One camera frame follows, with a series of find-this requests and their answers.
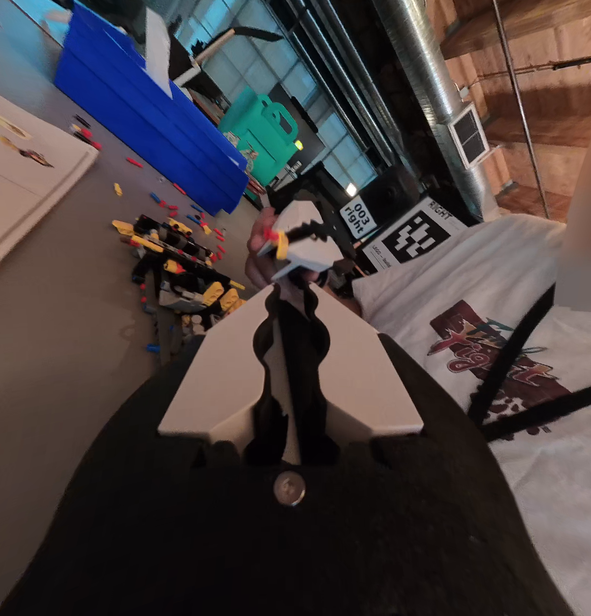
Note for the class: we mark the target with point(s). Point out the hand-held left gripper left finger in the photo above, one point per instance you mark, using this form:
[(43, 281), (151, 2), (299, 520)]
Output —
[(219, 385)]

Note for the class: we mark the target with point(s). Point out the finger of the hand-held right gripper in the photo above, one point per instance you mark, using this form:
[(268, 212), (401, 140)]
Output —
[(310, 252), (296, 216)]

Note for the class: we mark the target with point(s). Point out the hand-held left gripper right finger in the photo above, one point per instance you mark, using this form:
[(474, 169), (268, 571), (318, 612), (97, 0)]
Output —
[(367, 385)]

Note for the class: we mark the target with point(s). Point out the small yellow lego connector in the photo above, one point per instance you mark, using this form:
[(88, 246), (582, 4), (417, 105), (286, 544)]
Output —
[(282, 248)]

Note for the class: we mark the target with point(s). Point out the lego car chassis model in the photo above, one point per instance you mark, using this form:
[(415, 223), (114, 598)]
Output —
[(180, 269)]

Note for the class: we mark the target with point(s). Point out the lego instruction booklet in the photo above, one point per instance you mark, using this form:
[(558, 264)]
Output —
[(26, 192)]

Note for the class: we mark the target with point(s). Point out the scattered small lego pieces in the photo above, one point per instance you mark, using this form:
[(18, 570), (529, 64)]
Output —
[(134, 162)]

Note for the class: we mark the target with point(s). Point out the person's right hand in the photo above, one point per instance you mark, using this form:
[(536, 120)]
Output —
[(257, 269)]

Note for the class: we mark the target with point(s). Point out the bright work light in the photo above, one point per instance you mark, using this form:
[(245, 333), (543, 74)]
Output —
[(351, 189)]

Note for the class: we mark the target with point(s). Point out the printed marker board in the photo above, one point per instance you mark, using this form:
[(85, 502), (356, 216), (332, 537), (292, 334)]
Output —
[(416, 236)]

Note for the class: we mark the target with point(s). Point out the black flat screen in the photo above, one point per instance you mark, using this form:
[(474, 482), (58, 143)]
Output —
[(314, 144)]

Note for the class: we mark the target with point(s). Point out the teal tote bag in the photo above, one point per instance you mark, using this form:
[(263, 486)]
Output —
[(262, 144)]

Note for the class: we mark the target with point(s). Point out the white air vent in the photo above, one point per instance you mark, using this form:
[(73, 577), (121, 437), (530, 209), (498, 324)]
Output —
[(469, 135)]

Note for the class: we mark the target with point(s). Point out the blue plastic bin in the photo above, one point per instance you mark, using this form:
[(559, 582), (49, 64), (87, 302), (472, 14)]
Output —
[(156, 120)]

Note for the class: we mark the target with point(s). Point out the white paper slip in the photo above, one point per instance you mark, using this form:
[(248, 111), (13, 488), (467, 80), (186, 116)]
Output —
[(158, 48)]

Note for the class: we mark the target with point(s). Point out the metal air duct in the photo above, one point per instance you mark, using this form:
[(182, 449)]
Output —
[(430, 72)]

